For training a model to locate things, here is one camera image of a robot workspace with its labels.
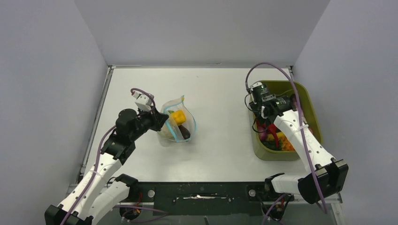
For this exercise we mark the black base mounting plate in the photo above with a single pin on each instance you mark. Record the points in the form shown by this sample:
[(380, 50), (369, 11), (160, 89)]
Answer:
[(204, 198)]

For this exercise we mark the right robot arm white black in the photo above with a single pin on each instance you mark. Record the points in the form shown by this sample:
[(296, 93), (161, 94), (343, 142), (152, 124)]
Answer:
[(325, 174)]

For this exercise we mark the yellow banana bunch toy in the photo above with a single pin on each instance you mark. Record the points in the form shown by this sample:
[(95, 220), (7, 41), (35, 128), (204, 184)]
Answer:
[(279, 135)]

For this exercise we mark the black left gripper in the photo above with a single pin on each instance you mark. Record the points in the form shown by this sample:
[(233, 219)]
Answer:
[(158, 118)]

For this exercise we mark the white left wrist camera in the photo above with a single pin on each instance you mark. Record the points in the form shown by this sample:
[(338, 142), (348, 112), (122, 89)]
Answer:
[(143, 102)]

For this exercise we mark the orange spiky fruit toy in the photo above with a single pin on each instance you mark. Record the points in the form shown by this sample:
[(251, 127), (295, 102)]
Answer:
[(286, 145)]

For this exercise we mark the dark purple eggplant toy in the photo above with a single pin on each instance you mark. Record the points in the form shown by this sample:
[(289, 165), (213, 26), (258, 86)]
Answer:
[(184, 132)]

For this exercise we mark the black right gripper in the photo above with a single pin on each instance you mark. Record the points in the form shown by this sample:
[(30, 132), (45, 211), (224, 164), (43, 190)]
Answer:
[(255, 105)]

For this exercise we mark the purple red onion toy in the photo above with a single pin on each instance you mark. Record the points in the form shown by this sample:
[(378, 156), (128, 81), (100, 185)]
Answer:
[(262, 133)]

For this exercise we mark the clear zip top bag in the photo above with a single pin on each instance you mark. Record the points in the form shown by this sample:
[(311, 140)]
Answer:
[(190, 124)]

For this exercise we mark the yellow bell pepper toy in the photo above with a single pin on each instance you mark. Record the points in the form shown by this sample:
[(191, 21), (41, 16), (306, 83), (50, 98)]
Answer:
[(179, 117)]

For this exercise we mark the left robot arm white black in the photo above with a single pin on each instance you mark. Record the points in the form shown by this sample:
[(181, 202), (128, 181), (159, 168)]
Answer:
[(99, 174)]

